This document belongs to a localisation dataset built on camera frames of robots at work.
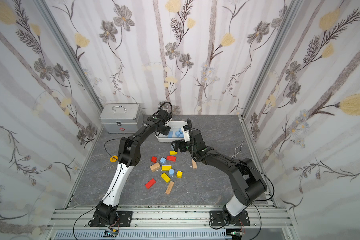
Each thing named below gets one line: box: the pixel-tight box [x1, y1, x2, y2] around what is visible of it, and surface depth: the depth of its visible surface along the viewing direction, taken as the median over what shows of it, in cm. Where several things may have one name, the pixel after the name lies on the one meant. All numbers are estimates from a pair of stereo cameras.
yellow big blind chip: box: [110, 155, 119, 163], surface depth 98 cm
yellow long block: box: [160, 172, 171, 183], surface depth 90 cm
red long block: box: [145, 178, 157, 190], surface depth 88 cm
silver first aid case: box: [99, 103, 144, 134], surface depth 103 cm
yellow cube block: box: [176, 170, 183, 179], surface depth 90 cm
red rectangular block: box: [166, 155, 177, 162], surface depth 98 cm
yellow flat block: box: [161, 165, 172, 171], surface depth 93 cm
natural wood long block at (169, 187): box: [165, 181, 175, 195], surface depth 85 cm
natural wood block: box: [149, 162, 161, 172], surface depth 92 cm
